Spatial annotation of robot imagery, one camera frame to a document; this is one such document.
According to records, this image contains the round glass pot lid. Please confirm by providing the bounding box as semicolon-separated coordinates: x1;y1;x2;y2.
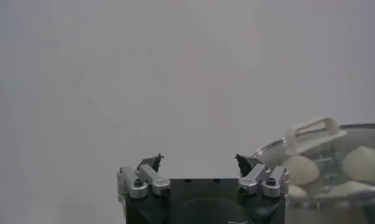
251;116;375;202

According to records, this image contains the white steamed baozi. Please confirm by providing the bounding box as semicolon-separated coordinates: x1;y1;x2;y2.
287;184;309;198
327;180;375;197
283;155;320;186
342;145;375;184

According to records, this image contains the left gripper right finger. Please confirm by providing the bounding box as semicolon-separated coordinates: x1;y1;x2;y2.
234;153;290;198

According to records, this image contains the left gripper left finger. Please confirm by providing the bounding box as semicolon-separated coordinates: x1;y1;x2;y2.
116;153;172;200

